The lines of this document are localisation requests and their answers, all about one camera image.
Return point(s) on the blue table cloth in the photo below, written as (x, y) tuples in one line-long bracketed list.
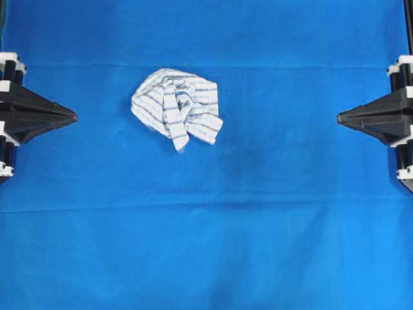
[(286, 210)]

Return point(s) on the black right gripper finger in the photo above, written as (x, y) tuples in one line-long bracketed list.
[(397, 102), (387, 130)]

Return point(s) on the white blue-striped towel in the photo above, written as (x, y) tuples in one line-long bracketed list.
[(178, 105)]

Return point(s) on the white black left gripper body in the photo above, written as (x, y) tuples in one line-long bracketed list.
[(12, 74)]

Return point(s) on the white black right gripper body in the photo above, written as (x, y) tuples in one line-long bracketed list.
[(400, 76)]

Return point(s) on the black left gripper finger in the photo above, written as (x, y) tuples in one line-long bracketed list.
[(18, 98), (22, 127)]

